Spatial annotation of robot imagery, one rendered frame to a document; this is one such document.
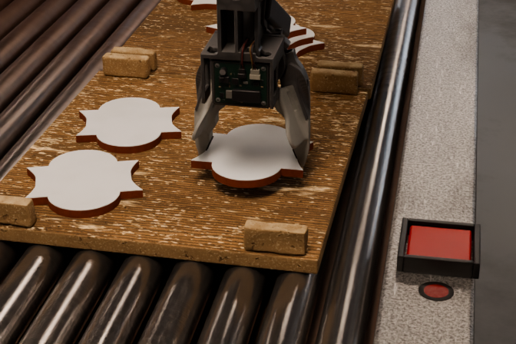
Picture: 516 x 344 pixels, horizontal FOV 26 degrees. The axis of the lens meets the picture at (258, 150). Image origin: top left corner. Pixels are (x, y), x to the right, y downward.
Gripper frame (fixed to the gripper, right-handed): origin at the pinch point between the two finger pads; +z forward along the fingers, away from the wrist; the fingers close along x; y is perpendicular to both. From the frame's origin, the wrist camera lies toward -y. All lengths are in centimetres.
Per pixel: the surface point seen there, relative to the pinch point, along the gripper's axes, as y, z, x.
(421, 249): 11.4, 2.7, 18.6
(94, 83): -20.2, 3.0, -24.6
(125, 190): 8.5, 1.1, -11.4
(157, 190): 6.2, 2.2, -8.7
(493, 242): -151, 101, 31
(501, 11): -339, 107, 32
